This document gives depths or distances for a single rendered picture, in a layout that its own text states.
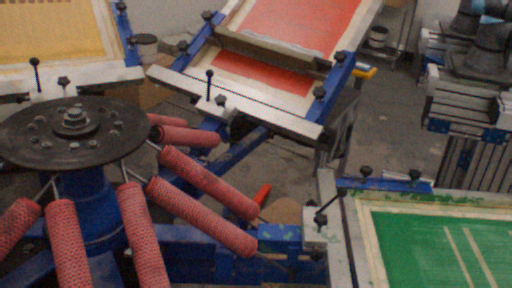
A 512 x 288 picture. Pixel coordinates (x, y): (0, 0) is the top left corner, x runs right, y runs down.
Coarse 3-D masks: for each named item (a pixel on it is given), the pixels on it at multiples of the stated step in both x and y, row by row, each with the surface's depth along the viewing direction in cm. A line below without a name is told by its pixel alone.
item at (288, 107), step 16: (240, 0) 183; (384, 0) 174; (368, 16) 168; (368, 32) 168; (208, 48) 173; (352, 48) 160; (192, 64) 167; (224, 80) 159; (256, 96) 154; (272, 96) 153; (288, 112) 149; (304, 112) 148
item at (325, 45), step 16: (352, 0) 178; (352, 16) 174; (288, 32) 173; (304, 32) 172; (336, 32) 170; (320, 48) 167; (272, 80) 161; (288, 80) 160; (304, 80) 160; (304, 96) 156
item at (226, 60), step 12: (264, 0) 185; (252, 12) 182; (240, 24) 179; (252, 24) 178; (264, 24) 177; (276, 24) 176; (276, 36) 173; (216, 60) 170; (228, 60) 169; (240, 60) 168; (252, 60) 168; (228, 72) 166; (240, 72) 165; (252, 72) 164
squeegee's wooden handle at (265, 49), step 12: (216, 36) 166; (228, 36) 162; (240, 36) 161; (240, 48) 165; (252, 48) 161; (264, 48) 157; (276, 48) 155; (288, 48) 155; (276, 60) 160; (288, 60) 156; (300, 60) 152; (312, 60) 151
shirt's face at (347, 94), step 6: (342, 90) 214; (348, 90) 215; (354, 90) 216; (342, 96) 208; (348, 96) 209; (354, 96) 210; (336, 102) 202; (342, 102) 203; (348, 102) 204; (336, 108) 197; (342, 108) 198; (330, 114) 191; (336, 114) 192; (330, 120) 187
